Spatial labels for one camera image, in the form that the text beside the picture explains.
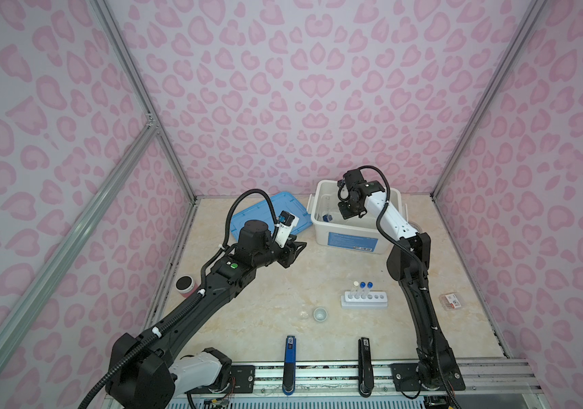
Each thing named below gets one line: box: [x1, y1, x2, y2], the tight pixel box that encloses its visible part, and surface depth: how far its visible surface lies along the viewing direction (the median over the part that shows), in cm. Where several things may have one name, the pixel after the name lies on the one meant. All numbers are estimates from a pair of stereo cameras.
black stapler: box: [357, 336, 375, 398], surface depth 75 cm
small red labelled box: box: [444, 293, 462, 309], surface depth 87 cm
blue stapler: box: [282, 334, 297, 396], surface depth 77 cm
